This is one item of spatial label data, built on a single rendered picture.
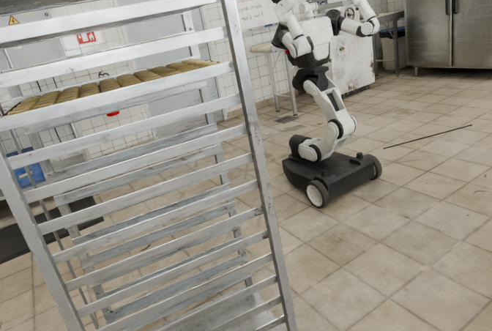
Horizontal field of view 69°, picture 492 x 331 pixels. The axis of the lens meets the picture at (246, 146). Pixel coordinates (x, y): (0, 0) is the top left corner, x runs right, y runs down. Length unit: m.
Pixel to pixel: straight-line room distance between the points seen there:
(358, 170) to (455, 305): 1.13
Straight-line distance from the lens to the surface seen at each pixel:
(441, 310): 1.93
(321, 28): 2.49
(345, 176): 2.63
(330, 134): 2.51
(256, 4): 5.40
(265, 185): 1.08
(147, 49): 0.94
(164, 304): 1.20
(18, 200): 0.98
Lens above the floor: 1.36
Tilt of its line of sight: 20 degrees down
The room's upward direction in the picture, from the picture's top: 12 degrees counter-clockwise
